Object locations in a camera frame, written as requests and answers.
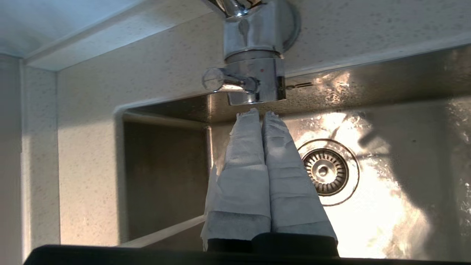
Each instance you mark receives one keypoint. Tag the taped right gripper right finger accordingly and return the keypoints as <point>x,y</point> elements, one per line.
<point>290,195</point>

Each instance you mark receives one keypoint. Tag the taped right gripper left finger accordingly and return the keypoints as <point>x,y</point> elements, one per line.
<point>244,180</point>

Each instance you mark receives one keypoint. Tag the chrome gooseneck faucet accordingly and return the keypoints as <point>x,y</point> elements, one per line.
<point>254,40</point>

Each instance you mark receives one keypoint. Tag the stainless steel sink basin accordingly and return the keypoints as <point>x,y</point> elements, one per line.
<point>386,165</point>

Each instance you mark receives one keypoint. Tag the round metal drain strainer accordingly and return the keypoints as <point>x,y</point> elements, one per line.
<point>325,171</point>

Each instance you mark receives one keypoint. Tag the tall cabinet unit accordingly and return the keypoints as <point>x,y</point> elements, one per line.
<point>9,165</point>

